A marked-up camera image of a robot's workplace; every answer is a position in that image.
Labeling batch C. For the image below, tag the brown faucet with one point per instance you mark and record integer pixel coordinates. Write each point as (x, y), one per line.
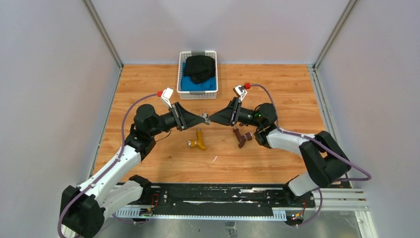
(242, 138)

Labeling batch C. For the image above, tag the blue cloth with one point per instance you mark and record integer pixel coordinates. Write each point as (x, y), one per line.
(188, 85)

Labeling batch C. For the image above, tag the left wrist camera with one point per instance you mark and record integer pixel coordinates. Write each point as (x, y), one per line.
(165, 97)

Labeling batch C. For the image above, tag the white plastic basket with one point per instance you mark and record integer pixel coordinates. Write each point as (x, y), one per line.
(195, 95)

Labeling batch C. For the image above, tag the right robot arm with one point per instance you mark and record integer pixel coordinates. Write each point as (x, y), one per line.
(325, 161)

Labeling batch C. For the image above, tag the black cloth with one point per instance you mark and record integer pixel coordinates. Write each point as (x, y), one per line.
(200, 68)

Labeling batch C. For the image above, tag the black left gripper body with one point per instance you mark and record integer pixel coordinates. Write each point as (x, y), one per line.
(178, 117)

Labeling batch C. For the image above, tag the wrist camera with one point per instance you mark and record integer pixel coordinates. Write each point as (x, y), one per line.
(165, 97)
(240, 91)

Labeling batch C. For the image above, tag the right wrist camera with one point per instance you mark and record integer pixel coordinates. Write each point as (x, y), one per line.
(240, 91)

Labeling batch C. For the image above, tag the silver pipe fitting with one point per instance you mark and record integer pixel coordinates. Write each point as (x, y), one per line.
(205, 116)

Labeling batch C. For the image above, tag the yellow brass faucet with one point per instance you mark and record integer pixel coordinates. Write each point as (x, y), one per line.
(198, 142)

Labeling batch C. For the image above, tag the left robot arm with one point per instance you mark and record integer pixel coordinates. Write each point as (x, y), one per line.
(85, 208)

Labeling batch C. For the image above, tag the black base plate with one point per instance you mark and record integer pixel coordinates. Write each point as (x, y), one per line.
(243, 201)

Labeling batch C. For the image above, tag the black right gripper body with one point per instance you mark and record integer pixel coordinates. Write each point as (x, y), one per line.
(235, 112)

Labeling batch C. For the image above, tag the aluminium frame rail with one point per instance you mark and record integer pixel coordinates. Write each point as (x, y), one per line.
(335, 198)

